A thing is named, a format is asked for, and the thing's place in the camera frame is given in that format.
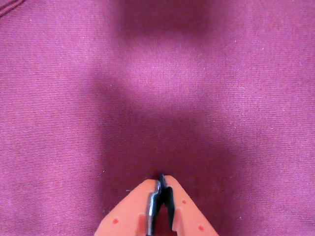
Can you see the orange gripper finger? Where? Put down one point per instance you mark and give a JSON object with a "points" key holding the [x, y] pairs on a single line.
{"points": [[187, 211], [128, 214]]}

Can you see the dark red cloth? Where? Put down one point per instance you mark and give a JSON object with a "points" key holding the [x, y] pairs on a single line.
{"points": [[73, 86]]}

